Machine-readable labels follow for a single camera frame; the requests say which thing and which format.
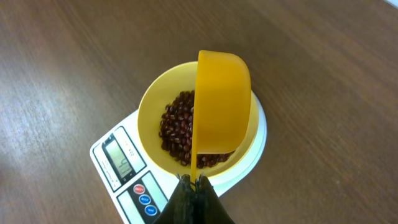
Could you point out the yellow measuring scoop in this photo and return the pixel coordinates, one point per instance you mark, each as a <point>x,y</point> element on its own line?
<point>221,105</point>

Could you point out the red adzuki beans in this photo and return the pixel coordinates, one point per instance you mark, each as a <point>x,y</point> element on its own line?
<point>176,127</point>

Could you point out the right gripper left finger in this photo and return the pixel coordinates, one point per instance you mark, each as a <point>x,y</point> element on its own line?
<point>180,207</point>

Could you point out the white digital kitchen scale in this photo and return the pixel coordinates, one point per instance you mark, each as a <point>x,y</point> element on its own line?
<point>140,190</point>

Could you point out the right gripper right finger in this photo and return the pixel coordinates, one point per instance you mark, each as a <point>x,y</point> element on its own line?
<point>207,206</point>

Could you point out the pale yellow plastic bowl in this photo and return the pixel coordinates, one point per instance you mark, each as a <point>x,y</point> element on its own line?
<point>161,93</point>

